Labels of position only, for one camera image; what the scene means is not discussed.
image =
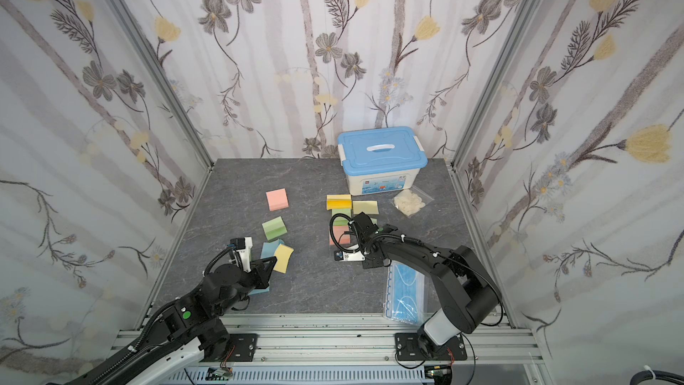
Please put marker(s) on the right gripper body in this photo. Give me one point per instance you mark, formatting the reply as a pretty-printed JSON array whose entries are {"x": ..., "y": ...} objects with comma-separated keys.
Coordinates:
[{"x": 366, "y": 237}]

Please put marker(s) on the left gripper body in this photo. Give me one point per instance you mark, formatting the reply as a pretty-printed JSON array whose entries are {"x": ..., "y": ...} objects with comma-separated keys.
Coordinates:
[{"x": 245, "y": 283}]

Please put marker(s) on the torn yellow memo page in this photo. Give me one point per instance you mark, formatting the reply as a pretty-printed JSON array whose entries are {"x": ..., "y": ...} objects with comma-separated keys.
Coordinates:
[{"x": 370, "y": 208}]

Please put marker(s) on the pink memo pad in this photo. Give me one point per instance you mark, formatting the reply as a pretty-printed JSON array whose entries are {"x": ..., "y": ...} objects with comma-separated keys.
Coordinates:
[
  {"x": 341, "y": 234},
  {"x": 277, "y": 199}
]

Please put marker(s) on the green memo pad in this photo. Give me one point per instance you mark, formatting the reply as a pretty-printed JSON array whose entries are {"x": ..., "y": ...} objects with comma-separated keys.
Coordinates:
[
  {"x": 274, "y": 229},
  {"x": 341, "y": 216}
]

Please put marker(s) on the yellow memo pad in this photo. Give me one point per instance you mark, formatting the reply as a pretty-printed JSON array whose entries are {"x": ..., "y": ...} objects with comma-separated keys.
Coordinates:
[
  {"x": 283, "y": 254},
  {"x": 338, "y": 201}
]

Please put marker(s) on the blue memo pad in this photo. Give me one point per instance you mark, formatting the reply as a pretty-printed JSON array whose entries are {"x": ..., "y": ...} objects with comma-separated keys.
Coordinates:
[
  {"x": 269, "y": 248},
  {"x": 259, "y": 291}
]

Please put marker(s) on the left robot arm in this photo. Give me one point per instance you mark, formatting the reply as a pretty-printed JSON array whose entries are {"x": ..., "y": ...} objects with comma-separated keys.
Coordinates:
[{"x": 188, "y": 330}]

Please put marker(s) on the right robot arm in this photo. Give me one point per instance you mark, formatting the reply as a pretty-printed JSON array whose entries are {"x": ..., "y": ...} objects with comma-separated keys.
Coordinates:
[{"x": 466, "y": 292}]

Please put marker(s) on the bag of blue face masks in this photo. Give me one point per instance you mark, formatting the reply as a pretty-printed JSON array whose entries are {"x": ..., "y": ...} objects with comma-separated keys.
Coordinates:
[{"x": 405, "y": 295}]

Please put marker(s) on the white storage box blue lid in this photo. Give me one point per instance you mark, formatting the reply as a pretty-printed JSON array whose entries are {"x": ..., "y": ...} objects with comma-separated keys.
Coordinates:
[{"x": 381, "y": 159}]

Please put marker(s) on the small circuit board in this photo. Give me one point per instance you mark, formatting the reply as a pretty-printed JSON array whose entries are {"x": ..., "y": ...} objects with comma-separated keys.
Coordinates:
[{"x": 219, "y": 374}]

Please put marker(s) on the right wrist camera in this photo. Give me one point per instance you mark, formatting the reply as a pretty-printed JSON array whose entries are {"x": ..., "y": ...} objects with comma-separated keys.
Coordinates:
[{"x": 342, "y": 256}]

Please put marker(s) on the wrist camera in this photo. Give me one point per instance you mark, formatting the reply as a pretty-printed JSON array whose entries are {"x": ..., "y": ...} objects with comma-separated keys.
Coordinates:
[
  {"x": 342, "y": 256},
  {"x": 242, "y": 247}
]

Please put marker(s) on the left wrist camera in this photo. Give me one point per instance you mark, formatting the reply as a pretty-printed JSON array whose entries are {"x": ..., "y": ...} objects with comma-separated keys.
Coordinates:
[{"x": 242, "y": 247}]

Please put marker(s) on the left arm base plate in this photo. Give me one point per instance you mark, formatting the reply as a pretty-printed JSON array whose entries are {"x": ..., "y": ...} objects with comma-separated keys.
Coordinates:
[{"x": 240, "y": 347}]

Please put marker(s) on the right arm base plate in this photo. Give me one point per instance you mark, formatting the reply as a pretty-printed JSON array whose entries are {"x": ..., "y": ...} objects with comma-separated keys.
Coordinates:
[{"x": 414, "y": 347}]

